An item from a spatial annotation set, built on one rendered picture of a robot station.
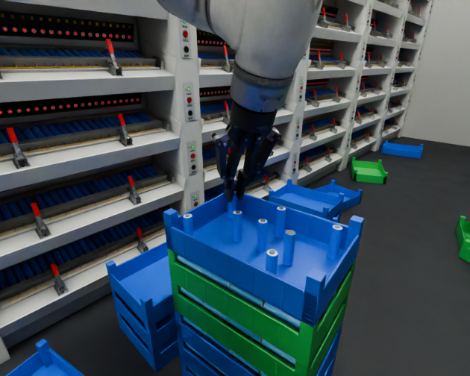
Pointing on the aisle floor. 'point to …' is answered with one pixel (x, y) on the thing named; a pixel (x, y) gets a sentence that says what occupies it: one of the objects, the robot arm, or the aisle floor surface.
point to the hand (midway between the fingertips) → (235, 185)
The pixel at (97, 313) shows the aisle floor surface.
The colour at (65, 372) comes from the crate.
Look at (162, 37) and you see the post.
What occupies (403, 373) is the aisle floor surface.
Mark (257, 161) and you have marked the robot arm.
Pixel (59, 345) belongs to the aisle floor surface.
